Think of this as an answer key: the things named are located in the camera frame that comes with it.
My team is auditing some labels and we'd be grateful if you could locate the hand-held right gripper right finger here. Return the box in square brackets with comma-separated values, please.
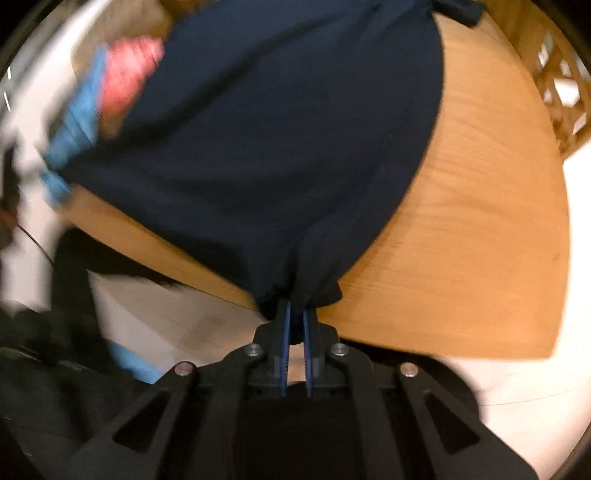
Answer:
[302, 307, 539, 480]

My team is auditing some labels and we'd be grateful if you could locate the navy blue t-shirt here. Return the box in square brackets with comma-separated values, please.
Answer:
[60, 0, 483, 321]

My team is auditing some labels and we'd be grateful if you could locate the light blue cloth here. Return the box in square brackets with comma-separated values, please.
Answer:
[108, 344, 162, 384]

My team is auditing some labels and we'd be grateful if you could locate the wooden slatted fence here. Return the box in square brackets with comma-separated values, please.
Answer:
[485, 0, 591, 157]

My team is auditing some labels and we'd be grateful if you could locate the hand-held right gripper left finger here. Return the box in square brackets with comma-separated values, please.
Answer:
[53, 299, 293, 480]

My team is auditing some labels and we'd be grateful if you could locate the pink garment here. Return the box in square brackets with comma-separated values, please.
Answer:
[99, 37, 166, 121]

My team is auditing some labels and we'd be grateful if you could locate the light blue garment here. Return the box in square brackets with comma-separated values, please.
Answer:
[39, 48, 109, 206]

